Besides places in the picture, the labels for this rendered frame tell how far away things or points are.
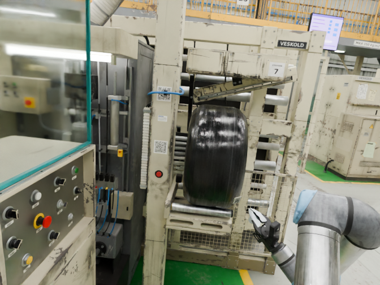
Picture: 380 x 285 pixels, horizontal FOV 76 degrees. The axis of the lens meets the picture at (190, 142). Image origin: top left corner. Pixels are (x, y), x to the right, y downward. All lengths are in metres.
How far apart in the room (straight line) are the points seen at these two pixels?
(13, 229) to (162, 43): 0.97
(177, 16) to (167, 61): 0.21
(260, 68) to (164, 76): 0.59
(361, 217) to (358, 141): 4.63
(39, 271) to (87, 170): 0.43
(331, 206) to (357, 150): 4.68
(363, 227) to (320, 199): 0.12
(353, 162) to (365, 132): 0.59
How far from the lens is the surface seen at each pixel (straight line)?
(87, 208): 1.31
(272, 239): 1.22
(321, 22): 5.09
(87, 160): 1.21
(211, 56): 1.54
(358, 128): 5.42
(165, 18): 1.33
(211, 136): 1.15
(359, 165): 5.66
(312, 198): 0.84
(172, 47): 1.30
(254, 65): 1.56
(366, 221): 0.87
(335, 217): 0.84
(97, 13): 1.74
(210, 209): 1.38
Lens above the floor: 1.59
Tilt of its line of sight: 14 degrees down
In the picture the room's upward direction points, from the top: 6 degrees clockwise
